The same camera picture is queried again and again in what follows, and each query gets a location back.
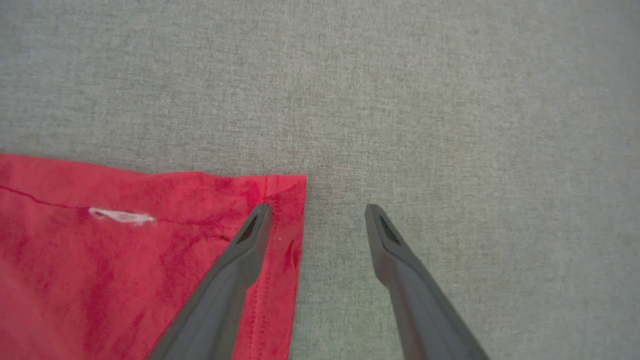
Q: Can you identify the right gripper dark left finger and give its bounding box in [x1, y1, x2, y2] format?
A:
[147, 202, 275, 360]

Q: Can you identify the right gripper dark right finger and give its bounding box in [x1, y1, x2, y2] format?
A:
[364, 203, 491, 360]

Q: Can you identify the red and white basketball jersey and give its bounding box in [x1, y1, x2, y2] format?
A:
[0, 152, 308, 360]

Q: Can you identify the grey fabric sofa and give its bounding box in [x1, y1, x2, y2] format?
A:
[0, 0, 640, 360]

